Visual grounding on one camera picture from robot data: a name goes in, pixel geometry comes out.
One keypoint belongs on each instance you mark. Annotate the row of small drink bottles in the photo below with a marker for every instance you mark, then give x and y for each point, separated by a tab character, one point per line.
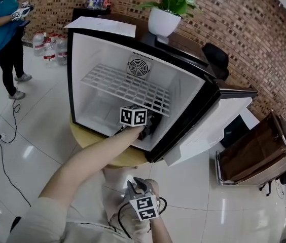
98	1

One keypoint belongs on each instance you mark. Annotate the person's right forearm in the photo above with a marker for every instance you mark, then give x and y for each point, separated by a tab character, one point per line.
160	230

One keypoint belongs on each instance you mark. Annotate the white paper sheet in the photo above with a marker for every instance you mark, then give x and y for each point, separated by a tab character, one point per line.
102	25

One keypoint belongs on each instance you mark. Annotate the black office chair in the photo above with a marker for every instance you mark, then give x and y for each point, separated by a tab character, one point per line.
282	180

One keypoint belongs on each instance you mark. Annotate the black padded chair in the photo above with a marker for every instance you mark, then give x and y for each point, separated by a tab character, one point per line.
216	57

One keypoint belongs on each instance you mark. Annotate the green plant in white pot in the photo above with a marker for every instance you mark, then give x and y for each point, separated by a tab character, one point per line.
164	21

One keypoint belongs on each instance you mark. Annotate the person's left forearm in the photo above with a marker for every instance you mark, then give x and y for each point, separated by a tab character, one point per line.
94	161

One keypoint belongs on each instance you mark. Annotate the black mini fridge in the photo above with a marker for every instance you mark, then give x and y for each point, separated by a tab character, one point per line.
87	85

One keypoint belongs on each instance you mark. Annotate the black glass-door cooler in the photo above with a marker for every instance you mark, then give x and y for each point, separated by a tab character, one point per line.
87	14

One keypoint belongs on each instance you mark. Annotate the person's beige trousers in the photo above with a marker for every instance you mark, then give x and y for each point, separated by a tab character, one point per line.
100	211

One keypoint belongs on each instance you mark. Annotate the dark blue cleaning cloth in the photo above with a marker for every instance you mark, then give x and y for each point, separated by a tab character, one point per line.
154	121

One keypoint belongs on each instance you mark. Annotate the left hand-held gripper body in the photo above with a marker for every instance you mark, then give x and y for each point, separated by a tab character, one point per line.
134	116

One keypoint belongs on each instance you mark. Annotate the black flat tray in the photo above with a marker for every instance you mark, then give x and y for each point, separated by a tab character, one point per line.
183	52

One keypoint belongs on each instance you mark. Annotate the white-topped black desk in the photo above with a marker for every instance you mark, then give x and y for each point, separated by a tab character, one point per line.
242	125

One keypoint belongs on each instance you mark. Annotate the brown wood-grain metal cabinet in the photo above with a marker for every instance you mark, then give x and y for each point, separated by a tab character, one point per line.
254	156

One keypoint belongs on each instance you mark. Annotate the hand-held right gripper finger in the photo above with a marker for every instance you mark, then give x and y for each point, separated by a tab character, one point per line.
145	185
130	187

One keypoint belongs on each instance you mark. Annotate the round yellow wooden table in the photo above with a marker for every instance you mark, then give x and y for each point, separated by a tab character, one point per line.
94	140

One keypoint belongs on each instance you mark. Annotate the white power strip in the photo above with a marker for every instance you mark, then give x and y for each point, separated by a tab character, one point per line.
1	137

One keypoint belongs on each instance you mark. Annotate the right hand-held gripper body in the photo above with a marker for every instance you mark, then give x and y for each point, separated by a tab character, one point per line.
145	207

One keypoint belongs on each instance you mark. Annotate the person's beige shirt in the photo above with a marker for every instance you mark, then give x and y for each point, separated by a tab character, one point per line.
36	224

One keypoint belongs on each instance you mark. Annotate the cluster of large water jugs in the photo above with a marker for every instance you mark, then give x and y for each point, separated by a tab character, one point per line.
49	52

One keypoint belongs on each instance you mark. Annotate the round white fan grille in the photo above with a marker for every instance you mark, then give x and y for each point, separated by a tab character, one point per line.
139	67

